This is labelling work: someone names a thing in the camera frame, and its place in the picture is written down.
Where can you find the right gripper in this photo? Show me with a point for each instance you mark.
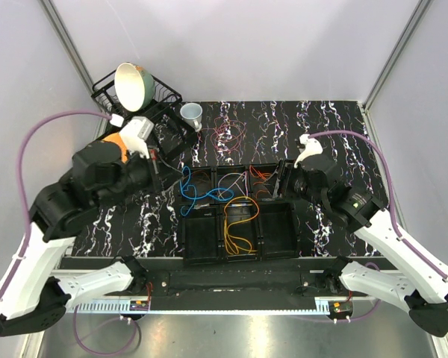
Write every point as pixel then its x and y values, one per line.
pixel 280 181

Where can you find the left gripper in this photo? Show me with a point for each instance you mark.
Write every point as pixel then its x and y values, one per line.
pixel 167 174

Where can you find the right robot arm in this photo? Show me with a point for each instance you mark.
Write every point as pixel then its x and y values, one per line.
pixel 421 290

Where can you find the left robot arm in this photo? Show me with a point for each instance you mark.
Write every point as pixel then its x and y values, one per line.
pixel 31 299

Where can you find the black bin back right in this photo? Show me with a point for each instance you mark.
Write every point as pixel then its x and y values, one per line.
pixel 262 180

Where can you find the black bin back left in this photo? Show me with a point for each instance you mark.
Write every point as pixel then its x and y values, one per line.
pixel 196 183

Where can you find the black dish rack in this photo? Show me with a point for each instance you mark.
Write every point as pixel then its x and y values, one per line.
pixel 171 136

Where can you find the black bin back middle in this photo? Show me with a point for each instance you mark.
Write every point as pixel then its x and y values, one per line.
pixel 231 180

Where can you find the black bin front left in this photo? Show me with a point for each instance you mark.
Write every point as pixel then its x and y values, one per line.
pixel 200 236

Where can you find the white mug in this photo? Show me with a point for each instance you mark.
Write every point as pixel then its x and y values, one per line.
pixel 191 113

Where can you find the green and white bowl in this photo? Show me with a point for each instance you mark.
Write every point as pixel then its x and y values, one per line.
pixel 134 86

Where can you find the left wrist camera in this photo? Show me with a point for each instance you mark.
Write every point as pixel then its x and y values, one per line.
pixel 135 133

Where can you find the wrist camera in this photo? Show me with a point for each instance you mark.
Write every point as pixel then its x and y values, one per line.
pixel 135 133
pixel 307 147

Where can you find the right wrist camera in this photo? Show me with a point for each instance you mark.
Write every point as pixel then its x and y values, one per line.
pixel 307 147

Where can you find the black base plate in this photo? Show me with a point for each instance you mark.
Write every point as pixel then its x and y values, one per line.
pixel 291 276

